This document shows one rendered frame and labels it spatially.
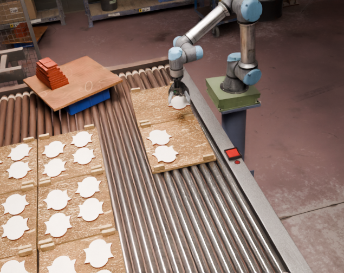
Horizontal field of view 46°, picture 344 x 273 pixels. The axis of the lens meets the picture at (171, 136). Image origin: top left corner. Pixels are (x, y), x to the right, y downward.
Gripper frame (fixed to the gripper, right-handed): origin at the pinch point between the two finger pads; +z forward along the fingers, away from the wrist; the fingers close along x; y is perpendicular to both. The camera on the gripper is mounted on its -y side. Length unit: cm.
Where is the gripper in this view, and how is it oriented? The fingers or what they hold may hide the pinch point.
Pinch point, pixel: (179, 102)
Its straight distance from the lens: 243.0
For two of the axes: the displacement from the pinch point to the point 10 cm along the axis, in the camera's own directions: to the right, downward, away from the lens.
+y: -0.5, 6.2, -7.8
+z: 0.8, 7.8, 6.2
